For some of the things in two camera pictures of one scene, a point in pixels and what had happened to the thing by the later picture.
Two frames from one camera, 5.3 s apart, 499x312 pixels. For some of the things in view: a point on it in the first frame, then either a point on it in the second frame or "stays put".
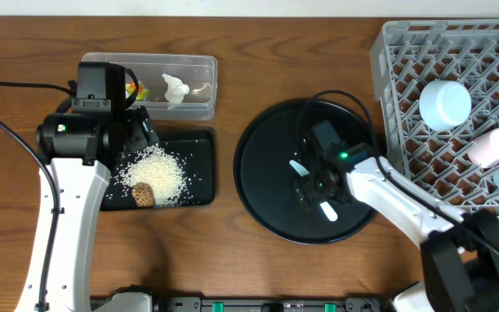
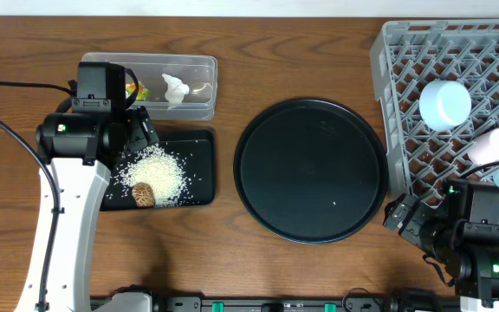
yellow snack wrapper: [143, 94] stays put
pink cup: [491, 148] stays put
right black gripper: [312, 187] -> [410, 215]
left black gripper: [141, 131] stays put
